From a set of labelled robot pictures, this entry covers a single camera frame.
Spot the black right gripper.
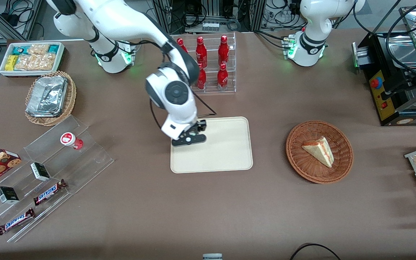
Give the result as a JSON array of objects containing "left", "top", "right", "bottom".
[{"left": 183, "top": 120, "right": 207, "bottom": 137}]

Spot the cream plastic tray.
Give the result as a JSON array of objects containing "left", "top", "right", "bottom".
[{"left": 170, "top": 116, "right": 254, "bottom": 174}]

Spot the red white gum bottle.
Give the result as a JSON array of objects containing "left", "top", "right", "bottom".
[{"left": 60, "top": 132, "right": 84, "bottom": 150}]

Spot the silver foil tray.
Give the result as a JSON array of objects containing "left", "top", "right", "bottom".
[{"left": 26, "top": 75, "right": 68, "bottom": 118}]

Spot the dark green gum box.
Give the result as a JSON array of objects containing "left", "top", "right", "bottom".
[
  {"left": 30, "top": 162, "right": 51, "bottom": 182},
  {"left": 0, "top": 186, "right": 20, "bottom": 204}
]

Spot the clear acrylic bottle rack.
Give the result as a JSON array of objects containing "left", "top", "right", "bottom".
[{"left": 172, "top": 32, "right": 237, "bottom": 94}]

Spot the round brown wicker basket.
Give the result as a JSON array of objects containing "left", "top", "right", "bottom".
[{"left": 286, "top": 120, "right": 354, "bottom": 185}]

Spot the clear acrylic step display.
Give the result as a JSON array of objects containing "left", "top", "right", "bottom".
[{"left": 0, "top": 115, "right": 114, "bottom": 243}]

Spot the triangular wrapped sandwich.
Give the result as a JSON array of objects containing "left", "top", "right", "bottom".
[{"left": 302, "top": 136, "right": 335, "bottom": 168}]

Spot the oval wicker basket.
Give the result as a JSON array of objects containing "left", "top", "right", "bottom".
[{"left": 25, "top": 71, "right": 77, "bottom": 127}]

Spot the snickers chocolate bar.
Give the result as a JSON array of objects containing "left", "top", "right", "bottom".
[
  {"left": 0, "top": 208, "right": 36, "bottom": 236},
  {"left": 33, "top": 179, "right": 68, "bottom": 206}
]

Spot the white plastic snack bin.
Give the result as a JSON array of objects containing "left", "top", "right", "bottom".
[{"left": 0, "top": 42, "right": 65, "bottom": 78}]

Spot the clear bag of snacks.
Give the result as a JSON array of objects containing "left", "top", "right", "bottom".
[
  {"left": 13, "top": 52, "right": 57, "bottom": 71},
  {"left": 27, "top": 44, "right": 49, "bottom": 55}
]

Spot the black food warmer appliance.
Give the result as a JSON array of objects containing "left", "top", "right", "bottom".
[{"left": 352, "top": 5, "right": 416, "bottom": 127}]

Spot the yellow snack packet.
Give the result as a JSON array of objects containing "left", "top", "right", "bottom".
[{"left": 5, "top": 55, "right": 19, "bottom": 72}]

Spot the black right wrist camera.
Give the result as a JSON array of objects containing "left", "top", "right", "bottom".
[{"left": 172, "top": 134, "right": 207, "bottom": 147}]

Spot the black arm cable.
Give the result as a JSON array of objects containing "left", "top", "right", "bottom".
[{"left": 149, "top": 92, "right": 217, "bottom": 130}]

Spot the black looped cable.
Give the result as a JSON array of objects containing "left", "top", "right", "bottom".
[{"left": 289, "top": 243, "right": 342, "bottom": 260}]

